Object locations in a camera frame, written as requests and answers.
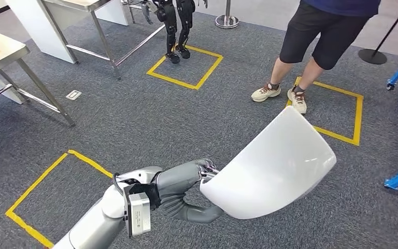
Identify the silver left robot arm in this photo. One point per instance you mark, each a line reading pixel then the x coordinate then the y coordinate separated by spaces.
pixel 92 227

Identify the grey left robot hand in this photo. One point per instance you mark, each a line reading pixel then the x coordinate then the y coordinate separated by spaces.
pixel 176 182

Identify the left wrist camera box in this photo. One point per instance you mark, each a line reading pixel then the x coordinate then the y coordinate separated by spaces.
pixel 140 213

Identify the black humanoid robot legs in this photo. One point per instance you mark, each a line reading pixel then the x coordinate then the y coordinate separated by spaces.
pixel 169 20

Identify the floor socket plate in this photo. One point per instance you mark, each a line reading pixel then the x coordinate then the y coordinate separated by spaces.
pixel 73 95

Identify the black stanchion with base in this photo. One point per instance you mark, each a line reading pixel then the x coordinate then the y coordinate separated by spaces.
pixel 372 56

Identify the person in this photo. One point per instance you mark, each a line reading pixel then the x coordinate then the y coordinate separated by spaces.
pixel 322 31

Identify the white curved shell part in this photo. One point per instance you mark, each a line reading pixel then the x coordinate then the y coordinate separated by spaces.
pixel 271 172

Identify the yellow floor tape square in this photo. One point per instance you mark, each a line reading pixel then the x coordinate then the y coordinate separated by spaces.
pixel 209 70
pixel 359 120
pixel 37 182

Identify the silver stanchion post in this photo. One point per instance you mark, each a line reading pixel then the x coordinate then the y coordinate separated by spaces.
pixel 227 21

